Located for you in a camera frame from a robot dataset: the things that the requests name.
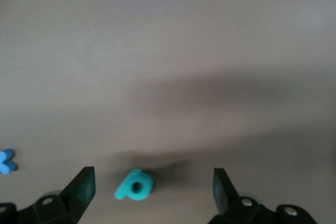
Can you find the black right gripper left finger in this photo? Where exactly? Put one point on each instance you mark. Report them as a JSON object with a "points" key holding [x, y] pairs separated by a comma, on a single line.
{"points": [[76, 197]]}

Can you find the blue foam letter x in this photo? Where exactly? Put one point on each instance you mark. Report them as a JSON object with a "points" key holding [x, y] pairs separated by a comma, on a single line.
{"points": [[8, 165]]}

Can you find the teal foam letter p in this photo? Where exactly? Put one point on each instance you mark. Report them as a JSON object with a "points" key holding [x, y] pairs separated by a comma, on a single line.
{"points": [[126, 190]]}

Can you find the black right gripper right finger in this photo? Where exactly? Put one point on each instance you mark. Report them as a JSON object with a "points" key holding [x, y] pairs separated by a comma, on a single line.
{"points": [[228, 200]]}

